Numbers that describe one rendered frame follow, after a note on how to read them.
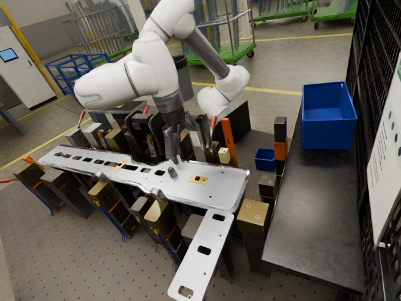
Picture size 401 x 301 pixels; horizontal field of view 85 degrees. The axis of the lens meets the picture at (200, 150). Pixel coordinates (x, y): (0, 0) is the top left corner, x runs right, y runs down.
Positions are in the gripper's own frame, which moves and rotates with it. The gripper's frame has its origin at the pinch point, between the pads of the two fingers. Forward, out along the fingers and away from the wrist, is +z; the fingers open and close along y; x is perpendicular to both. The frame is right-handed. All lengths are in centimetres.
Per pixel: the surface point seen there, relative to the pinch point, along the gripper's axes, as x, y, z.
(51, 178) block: -79, 19, 10
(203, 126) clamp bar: -0.3, -15.5, -2.4
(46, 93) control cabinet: -671, -273, 86
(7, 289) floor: -182, 76, 113
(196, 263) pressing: 14.8, 30.8, 13.7
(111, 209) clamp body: -37.7, 20.2, 20.8
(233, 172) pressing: 13.1, -6.8, 13.7
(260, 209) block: 29.4, 11.8, 7.7
